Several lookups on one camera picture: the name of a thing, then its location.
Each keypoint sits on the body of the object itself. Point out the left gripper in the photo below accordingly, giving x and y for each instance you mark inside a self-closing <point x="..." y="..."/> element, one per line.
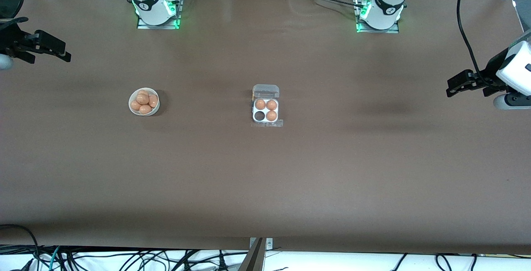
<point x="493" y="71"/>

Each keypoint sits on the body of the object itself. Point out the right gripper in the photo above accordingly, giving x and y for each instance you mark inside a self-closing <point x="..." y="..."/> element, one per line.
<point x="9" y="38"/>

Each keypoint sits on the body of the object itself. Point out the clear plastic egg box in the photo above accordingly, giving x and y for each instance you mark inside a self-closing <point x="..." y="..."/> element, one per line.
<point x="265" y="90"/>

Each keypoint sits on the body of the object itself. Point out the white round bowl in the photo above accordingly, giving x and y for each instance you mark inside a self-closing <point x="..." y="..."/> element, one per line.
<point x="154" y="113"/>

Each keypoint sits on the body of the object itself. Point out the brown table cover sheet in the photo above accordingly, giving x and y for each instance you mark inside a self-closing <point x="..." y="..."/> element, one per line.
<point x="265" y="179"/>

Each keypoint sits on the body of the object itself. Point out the dark metal bar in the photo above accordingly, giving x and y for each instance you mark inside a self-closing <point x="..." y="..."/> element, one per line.
<point x="253" y="260"/>

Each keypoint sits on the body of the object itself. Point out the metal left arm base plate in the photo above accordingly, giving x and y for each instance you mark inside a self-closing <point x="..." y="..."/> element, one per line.
<point x="394" y="30"/>

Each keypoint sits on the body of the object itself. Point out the small metal bracket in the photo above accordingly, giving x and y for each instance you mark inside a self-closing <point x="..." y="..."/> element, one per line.
<point x="269" y="244"/>

